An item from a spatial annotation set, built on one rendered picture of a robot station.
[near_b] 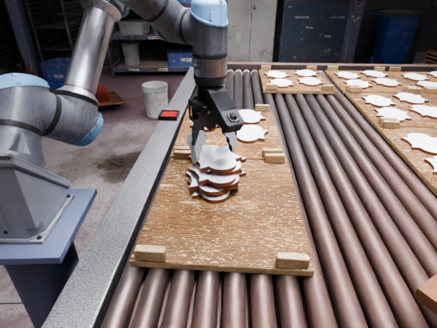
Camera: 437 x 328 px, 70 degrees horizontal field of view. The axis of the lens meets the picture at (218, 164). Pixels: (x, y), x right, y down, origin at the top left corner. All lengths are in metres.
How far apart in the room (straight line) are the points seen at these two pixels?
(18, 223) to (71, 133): 0.26
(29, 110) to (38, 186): 0.18
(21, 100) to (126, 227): 0.38
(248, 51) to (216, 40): 4.94
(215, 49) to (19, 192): 0.51
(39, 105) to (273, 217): 0.62
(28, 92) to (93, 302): 0.51
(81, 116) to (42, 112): 0.10
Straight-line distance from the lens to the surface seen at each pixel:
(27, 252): 0.85
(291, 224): 0.72
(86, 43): 1.00
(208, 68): 0.69
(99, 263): 0.69
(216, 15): 0.68
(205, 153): 0.80
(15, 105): 0.86
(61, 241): 0.84
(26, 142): 0.84
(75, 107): 0.93
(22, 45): 5.61
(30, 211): 0.81
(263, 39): 5.63
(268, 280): 0.63
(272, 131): 1.14
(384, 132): 1.26
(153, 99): 3.71
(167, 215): 0.73
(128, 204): 0.82
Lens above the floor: 1.40
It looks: 30 degrees down
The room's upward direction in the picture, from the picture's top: straight up
